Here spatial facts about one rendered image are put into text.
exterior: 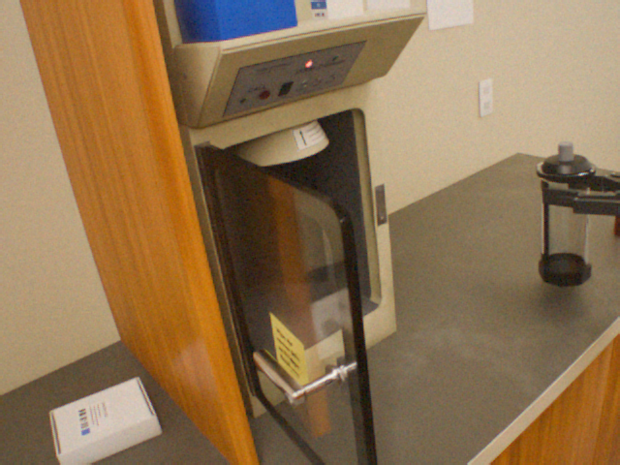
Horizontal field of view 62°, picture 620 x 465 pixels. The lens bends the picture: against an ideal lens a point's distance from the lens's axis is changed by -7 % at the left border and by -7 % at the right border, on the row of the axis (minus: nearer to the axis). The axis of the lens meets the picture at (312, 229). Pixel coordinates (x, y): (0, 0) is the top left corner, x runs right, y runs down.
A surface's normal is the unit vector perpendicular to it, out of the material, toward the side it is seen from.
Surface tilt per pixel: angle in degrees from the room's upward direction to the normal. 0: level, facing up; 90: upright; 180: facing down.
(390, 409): 0
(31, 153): 90
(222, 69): 135
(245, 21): 90
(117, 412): 0
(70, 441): 0
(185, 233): 90
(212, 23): 90
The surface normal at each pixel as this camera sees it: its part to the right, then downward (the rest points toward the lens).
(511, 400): -0.13, -0.91
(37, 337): 0.62, 0.25
